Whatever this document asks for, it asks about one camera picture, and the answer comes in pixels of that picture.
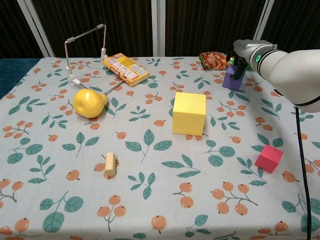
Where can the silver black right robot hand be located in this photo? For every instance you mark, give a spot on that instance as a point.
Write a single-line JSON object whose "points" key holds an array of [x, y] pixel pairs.
{"points": [[239, 70]]}

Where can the purple cube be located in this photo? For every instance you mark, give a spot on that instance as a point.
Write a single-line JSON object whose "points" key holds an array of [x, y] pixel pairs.
{"points": [[228, 80]]}

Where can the large yellow foam cube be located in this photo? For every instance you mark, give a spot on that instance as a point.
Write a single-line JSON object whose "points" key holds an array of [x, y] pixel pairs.
{"points": [[188, 115]]}

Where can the small red foam cube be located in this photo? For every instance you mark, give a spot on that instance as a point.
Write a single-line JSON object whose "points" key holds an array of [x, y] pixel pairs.
{"points": [[268, 158]]}

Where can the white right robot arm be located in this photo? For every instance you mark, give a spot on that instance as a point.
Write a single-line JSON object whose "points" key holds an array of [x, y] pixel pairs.
{"points": [[292, 75]]}

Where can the green orange snack bag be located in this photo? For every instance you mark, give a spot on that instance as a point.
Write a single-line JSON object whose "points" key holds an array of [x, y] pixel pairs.
{"points": [[215, 61]]}

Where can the dark partition screen panel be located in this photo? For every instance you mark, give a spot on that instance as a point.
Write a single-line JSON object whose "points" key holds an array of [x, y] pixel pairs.
{"points": [[212, 25], [10, 25], [295, 20], [125, 25]]}

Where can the yellow snack box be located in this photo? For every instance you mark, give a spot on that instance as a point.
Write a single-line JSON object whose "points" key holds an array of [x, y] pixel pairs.
{"points": [[126, 68]]}

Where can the floral fruit print tablecloth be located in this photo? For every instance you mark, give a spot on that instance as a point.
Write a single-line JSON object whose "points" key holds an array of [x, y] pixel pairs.
{"points": [[160, 175]]}

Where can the yellow pear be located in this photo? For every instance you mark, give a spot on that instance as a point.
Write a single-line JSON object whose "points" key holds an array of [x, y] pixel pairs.
{"points": [[88, 103]]}

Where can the small wooden block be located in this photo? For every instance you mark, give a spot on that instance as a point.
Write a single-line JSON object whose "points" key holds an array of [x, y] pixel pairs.
{"points": [[110, 165]]}

